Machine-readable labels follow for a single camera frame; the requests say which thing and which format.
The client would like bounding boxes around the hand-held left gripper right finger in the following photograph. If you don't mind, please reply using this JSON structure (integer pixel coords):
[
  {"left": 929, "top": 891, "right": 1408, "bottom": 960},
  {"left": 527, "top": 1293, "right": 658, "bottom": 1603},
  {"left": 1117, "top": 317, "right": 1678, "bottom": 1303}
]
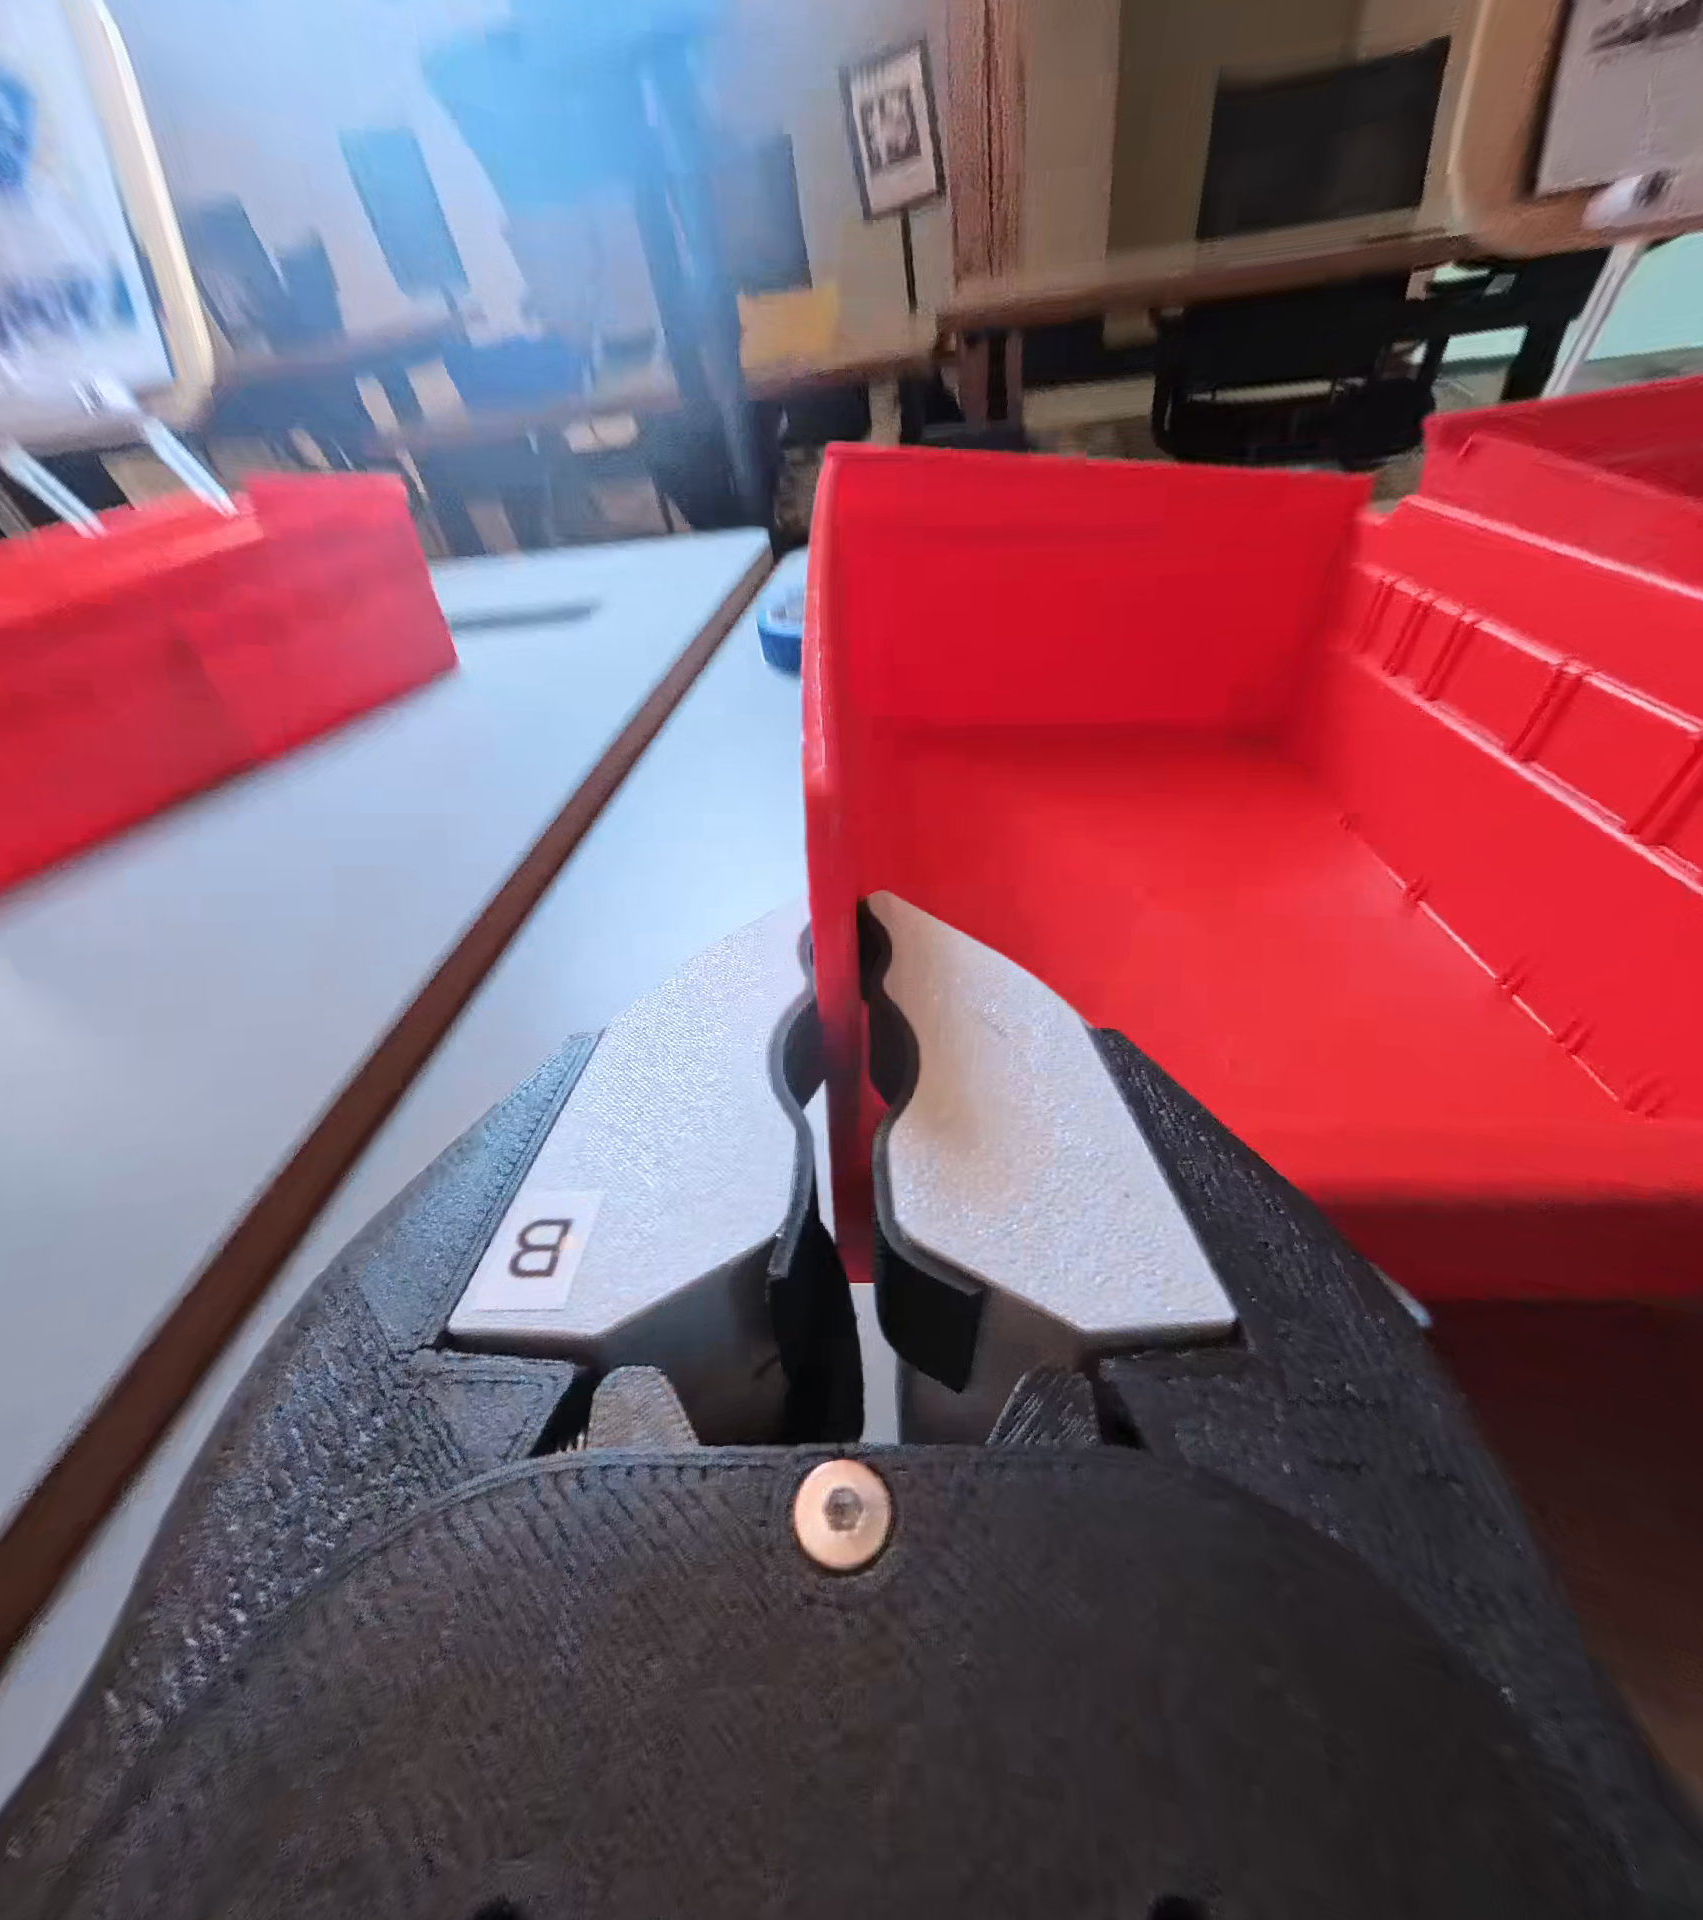
[{"left": 856, "top": 897, "right": 1244, "bottom": 1396}]

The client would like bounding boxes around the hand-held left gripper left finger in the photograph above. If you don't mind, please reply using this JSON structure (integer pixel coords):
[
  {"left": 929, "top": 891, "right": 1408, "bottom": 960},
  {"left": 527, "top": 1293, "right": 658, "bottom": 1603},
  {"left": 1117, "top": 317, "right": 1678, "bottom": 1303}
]
[{"left": 445, "top": 898, "right": 869, "bottom": 1440}]

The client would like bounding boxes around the yellow box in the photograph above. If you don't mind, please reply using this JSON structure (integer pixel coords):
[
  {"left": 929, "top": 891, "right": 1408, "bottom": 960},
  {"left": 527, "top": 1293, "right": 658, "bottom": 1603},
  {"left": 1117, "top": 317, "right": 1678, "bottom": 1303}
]
[{"left": 737, "top": 277, "right": 846, "bottom": 371}]

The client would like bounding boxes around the wooden office desk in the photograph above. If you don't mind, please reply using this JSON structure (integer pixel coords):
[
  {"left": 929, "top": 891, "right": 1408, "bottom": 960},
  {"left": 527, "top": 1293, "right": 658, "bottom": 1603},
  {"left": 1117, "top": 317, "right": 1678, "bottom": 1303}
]
[{"left": 740, "top": 226, "right": 1483, "bottom": 391}]

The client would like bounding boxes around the black office chair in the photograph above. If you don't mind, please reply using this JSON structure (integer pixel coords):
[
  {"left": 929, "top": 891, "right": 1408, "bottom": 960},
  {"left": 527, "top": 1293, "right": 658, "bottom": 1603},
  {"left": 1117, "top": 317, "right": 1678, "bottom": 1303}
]
[{"left": 1150, "top": 37, "right": 1457, "bottom": 472}]

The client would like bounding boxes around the black and white marker sign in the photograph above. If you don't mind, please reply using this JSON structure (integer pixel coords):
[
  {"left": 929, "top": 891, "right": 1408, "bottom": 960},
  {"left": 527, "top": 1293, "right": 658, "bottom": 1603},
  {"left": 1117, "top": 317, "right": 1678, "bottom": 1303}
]
[{"left": 840, "top": 37, "right": 951, "bottom": 222}]

